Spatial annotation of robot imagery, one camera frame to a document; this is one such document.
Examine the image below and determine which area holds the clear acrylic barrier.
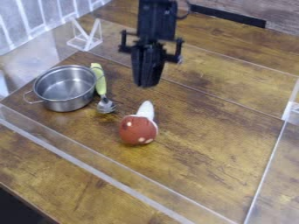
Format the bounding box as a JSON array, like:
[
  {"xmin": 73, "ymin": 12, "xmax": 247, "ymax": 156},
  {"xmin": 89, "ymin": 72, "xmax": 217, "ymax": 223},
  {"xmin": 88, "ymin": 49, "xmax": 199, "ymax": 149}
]
[
  {"xmin": 0, "ymin": 103, "xmax": 238, "ymax": 224},
  {"xmin": 244, "ymin": 79, "xmax": 299, "ymax": 224}
]

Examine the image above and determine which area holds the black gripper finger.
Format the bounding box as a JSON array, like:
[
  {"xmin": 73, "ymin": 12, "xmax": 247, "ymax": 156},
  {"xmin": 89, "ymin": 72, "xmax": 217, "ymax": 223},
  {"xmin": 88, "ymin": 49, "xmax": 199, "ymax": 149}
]
[
  {"xmin": 144, "ymin": 44, "xmax": 164, "ymax": 87},
  {"xmin": 131, "ymin": 45, "xmax": 145, "ymax": 87}
]

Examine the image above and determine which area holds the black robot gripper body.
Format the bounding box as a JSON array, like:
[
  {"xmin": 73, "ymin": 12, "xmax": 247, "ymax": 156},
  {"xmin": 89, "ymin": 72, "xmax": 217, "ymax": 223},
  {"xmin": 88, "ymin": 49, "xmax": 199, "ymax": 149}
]
[{"xmin": 119, "ymin": 0, "xmax": 184, "ymax": 63}]

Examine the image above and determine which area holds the silver metal pot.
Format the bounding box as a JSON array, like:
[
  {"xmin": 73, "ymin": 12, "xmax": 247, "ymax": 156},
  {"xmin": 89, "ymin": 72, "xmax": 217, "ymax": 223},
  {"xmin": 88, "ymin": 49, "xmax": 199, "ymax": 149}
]
[{"xmin": 24, "ymin": 65, "xmax": 99, "ymax": 112}]

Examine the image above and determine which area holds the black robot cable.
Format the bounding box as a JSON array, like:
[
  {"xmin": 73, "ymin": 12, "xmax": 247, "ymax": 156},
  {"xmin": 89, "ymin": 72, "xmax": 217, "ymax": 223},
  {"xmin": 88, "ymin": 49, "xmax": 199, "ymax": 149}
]
[{"xmin": 176, "ymin": 0, "xmax": 192, "ymax": 21}]

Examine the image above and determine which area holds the clear acrylic front barrier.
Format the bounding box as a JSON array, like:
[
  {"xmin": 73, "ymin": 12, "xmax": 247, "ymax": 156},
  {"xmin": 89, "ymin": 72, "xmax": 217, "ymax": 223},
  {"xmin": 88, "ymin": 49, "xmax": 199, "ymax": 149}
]
[{"xmin": 0, "ymin": 103, "xmax": 238, "ymax": 224}]

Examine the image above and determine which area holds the clear acrylic right barrier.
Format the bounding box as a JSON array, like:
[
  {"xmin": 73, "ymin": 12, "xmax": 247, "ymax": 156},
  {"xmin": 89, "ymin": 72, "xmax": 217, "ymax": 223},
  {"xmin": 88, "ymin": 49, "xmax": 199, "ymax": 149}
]
[{"xmin": 244, "ymin": 79, "xmax": 299, "ymax": 224}]

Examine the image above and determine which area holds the green handled metal spoon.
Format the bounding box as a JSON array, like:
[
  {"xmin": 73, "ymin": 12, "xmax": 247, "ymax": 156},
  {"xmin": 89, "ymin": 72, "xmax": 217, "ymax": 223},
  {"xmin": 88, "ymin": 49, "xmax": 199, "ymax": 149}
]
[{"xmin": 89, "ymin": 63, "xmax": 116, "ymax": 114}]

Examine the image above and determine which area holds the black bar on table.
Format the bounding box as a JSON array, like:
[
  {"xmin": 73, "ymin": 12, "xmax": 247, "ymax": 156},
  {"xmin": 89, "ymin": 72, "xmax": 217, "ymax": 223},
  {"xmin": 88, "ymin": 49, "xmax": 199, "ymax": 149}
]
[{"xmin": 191, "ymin": 3, "xmax": 267, "ymax": 28}]

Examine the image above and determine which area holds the clear acrylic triangular stand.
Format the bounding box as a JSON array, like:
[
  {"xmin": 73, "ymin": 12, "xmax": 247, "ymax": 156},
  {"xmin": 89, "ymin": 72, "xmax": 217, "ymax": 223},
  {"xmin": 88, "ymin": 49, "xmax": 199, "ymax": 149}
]
[{"xmin": 67, "ymin": 18, "xmax": 103, "ymax": 52}]

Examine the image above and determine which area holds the red white toy mushroom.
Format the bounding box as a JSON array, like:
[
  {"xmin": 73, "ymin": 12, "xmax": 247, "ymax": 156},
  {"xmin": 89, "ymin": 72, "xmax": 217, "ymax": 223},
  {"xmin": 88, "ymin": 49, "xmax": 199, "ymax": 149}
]
[{"xmin": 119, "ymin": 101, "xmax": 157, "ymax": 145}]

